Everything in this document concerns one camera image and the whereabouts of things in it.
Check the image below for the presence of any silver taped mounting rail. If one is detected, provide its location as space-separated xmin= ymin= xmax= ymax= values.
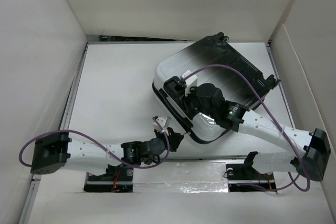
xmin=83 ymin=159 xmax=276 ymax=194

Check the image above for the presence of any purple cable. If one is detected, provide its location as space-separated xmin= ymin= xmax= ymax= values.
xmin=183 ymin=64 xmax=311 ymax=191
xmin=19 ymin=118 xmax=170 ymax=169

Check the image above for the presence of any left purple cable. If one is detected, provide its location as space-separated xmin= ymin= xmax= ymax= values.
xmin=19 ymin=118 xmax=170 ymax=169

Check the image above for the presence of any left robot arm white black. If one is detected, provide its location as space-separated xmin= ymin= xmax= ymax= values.
xmin=30 ymin=127 xmax=184 ymax=180

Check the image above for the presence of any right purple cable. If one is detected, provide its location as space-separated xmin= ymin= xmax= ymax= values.
xmin=183 ymin=64 xmax=311 ymax=191

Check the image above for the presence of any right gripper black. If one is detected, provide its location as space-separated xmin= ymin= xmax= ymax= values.
xmin=177 ymin=83 xmax=216 ymax=119

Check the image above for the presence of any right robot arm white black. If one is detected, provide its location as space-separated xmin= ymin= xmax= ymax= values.
xmin=183 ymin=83 xmax=331 ymax=182

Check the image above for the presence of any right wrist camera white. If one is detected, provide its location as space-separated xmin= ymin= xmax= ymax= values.
xmin=181 ymin=70 xmax=197 ymax=97

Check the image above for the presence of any white black hard-shell suitcase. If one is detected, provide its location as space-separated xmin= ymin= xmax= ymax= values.
xmin=152 ymin=33 xmax=280 ymax=144

